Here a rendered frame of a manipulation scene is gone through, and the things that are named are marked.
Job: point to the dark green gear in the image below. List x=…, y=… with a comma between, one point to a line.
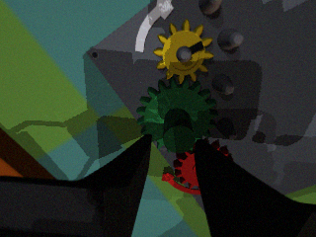
x=177, y=115

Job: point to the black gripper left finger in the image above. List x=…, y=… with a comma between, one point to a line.
x=103, y=204

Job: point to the yellow gear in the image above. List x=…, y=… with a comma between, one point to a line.
x=174, y=42

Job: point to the white curved arrow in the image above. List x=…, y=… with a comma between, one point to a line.
x=163, y=9

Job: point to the red curved arrow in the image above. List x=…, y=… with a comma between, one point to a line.
x=169, y=178

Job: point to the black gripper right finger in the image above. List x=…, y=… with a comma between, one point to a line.
x=237, y=204

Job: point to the red gear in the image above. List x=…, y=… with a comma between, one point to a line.
x=185, y=166

